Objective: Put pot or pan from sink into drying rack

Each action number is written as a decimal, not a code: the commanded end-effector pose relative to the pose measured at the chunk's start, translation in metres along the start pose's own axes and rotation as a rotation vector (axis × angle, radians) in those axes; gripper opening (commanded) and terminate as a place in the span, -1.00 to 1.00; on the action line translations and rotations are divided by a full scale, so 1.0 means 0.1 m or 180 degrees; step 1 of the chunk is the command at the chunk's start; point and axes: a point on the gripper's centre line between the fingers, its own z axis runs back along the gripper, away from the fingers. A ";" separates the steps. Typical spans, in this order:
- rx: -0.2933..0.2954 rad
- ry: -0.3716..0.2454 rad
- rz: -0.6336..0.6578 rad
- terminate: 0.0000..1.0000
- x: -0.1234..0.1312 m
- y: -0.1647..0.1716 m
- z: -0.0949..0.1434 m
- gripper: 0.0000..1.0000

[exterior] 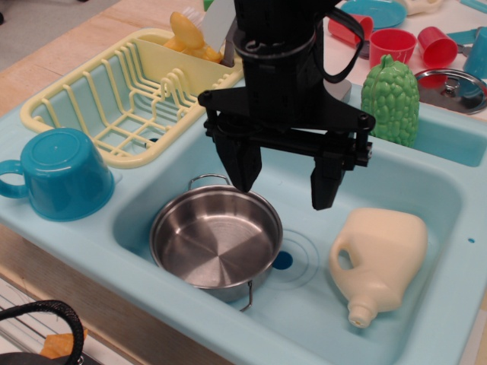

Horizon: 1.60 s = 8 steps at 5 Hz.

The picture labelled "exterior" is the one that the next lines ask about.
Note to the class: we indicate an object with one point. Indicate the teal plastic plate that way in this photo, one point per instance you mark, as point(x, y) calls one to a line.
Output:
point(385, 14)

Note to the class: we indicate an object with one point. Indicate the yellow drying rack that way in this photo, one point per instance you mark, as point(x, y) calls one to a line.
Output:
point(133, 100)

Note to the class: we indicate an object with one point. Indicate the stainless steel pot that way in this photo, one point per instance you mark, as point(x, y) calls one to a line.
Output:
point(217, 239)

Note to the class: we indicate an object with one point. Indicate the cream plastic toy item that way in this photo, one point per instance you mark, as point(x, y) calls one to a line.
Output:
point(414, 7)

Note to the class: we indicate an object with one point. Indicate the red plastic cup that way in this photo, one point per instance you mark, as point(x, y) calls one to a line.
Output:
point(437, 49)
point(348, 36)
point(397, 43)

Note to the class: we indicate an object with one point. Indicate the white plastic knife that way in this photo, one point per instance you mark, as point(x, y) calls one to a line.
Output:
point(217, 25)

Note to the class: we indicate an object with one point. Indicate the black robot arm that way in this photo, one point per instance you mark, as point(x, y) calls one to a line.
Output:
point(281, 45)

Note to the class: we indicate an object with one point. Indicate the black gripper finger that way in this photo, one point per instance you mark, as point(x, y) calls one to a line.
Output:
point(241, 160)
point(332, 161)

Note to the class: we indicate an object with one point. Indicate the teal plastic cup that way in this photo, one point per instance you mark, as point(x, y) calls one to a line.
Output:
point(65, 177)

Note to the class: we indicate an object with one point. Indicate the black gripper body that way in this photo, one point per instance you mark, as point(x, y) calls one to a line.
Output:
point(319, 124)

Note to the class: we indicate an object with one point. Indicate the steel pot lid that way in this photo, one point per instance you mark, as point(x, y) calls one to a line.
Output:
point(452, 90)

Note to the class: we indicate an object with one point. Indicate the teal cup right edge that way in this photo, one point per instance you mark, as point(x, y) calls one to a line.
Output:
point(475, 63)

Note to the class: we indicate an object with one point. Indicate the light blue toy sink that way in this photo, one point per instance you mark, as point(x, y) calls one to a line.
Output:
point(102, 266)

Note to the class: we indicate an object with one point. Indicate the yellow plastic spoon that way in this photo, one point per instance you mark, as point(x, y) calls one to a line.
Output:
point(188, 39)

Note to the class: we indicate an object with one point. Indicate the cream plastic jug bottle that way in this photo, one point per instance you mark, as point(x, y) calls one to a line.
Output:
point(374, 258)

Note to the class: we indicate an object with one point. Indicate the green bumpy toy gourd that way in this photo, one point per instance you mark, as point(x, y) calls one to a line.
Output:
point(390, 94)

